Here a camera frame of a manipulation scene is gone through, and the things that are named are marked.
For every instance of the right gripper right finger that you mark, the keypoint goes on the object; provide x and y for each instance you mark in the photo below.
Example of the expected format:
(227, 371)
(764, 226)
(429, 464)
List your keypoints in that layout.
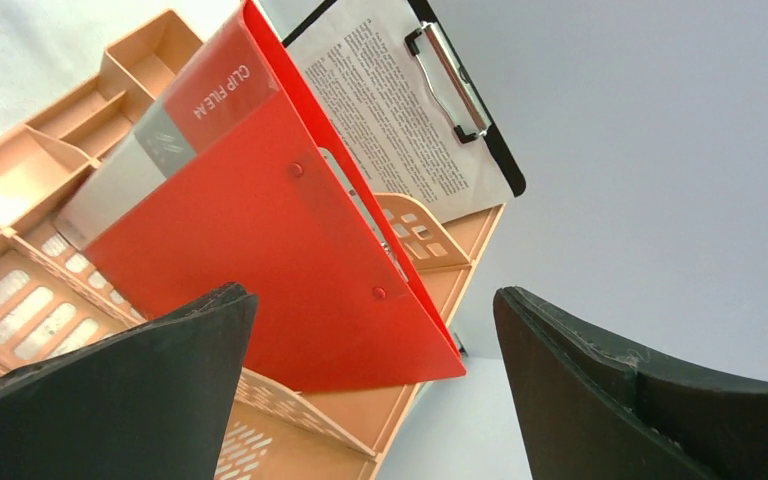
(592, 404)

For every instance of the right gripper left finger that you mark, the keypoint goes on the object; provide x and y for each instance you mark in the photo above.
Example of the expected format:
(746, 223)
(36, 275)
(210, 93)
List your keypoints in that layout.
(151, 402)

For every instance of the orange plastic file organizer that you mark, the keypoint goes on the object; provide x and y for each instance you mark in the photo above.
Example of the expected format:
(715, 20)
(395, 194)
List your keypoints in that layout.
(52, 300)

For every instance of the thin red folder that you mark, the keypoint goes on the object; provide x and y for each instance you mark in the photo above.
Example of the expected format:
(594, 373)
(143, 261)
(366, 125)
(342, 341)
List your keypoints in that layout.
(235, 174)

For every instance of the black clipboard with paper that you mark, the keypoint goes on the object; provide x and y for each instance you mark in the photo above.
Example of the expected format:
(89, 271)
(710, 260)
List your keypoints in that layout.
(396, 91)

